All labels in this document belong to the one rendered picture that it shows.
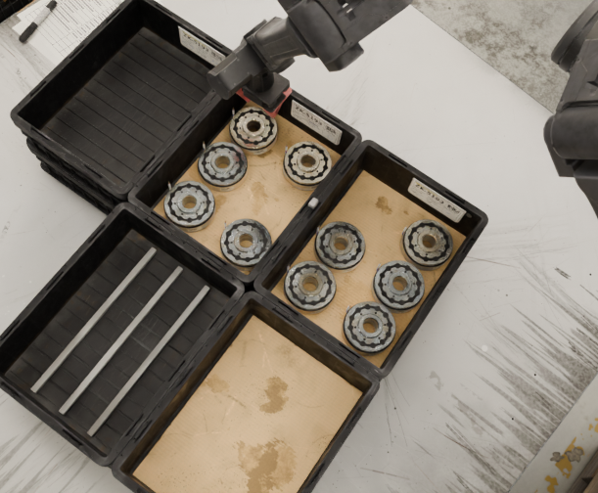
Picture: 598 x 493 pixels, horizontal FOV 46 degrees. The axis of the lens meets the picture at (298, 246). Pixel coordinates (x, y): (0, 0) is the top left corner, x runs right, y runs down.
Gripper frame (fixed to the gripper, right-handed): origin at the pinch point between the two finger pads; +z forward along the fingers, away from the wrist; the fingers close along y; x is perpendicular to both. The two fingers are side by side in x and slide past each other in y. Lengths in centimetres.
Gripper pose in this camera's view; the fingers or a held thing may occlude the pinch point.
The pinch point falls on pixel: (261, 106)
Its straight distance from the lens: 145.0
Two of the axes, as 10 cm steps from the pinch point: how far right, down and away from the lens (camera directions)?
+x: 5.9, -7.5, 2.9
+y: 8.0, 5.5, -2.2
